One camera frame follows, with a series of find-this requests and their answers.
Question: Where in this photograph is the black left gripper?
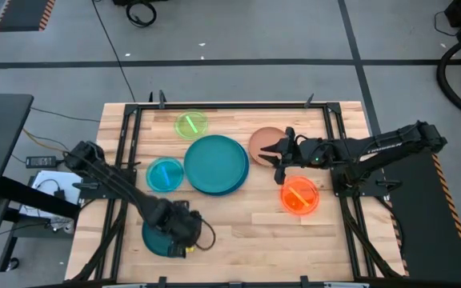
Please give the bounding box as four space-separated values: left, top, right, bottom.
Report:
158 199 204 259

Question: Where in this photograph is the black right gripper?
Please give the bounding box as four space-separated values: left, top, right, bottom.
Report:
259 126 336 186

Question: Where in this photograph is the small opaque teal plate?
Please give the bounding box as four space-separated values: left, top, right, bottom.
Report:
141 221 175 258

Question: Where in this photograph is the small translucent orange plate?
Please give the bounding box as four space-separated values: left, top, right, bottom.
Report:
280 175 321 217

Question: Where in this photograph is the small brown plastic plate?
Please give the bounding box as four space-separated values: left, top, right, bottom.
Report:
248 126 288 167

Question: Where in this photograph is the large blue plastic plate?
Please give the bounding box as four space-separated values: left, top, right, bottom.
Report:
192 139 251 198

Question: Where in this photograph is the small translucent blue plate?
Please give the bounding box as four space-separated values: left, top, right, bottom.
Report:
146 156 185 194

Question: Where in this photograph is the large teal plastic plate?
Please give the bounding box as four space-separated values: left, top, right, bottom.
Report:
183 134 248 195

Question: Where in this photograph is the small translucent green plate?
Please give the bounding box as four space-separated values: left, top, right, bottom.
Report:
174 110 209 141

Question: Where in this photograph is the white paper sheet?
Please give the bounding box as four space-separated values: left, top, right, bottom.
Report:
18 170 82 220

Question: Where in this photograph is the black power adapter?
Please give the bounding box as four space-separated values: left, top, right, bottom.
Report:
25 155 58 170

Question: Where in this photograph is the black hazard-striped floor mat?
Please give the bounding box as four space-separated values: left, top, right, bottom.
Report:
382 151 461 285
0 0 57 33

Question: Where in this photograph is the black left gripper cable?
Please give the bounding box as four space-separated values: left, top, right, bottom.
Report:
193 217 217 253

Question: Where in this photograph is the black aluminium table frame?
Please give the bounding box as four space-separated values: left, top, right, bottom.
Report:
70 102 406 288

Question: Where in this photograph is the yellow floor cable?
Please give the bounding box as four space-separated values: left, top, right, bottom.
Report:
22 127 70 154

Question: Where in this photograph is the coiled black cable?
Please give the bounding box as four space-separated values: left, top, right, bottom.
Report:
125 0 158 29

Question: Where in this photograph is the long black floor cable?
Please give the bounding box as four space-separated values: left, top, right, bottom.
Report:
90 0 137 103

